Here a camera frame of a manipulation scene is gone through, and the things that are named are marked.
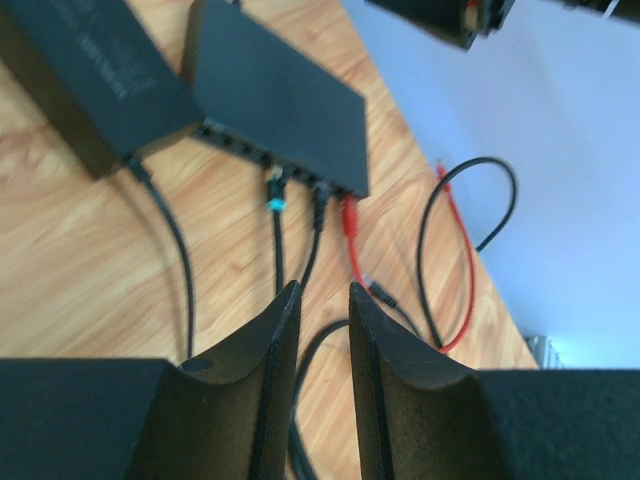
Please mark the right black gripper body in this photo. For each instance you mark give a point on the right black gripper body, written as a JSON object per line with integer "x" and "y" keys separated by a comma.
{"x": 455, "y": 22}

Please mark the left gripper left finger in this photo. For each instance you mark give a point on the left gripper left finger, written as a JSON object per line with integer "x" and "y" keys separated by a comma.
{"x": 225, "y": 414}

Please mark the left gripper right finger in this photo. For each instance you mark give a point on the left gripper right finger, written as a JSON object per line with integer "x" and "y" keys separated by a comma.
{"x": 419, "y": 413}

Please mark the black network switch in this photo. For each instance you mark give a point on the black network switch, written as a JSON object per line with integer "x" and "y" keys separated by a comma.
{"x": 265, "y": 101}

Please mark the black power adapter brick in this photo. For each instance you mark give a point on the black power adapter brick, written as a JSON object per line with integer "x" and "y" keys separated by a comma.
{"x": 97, "y": 76}

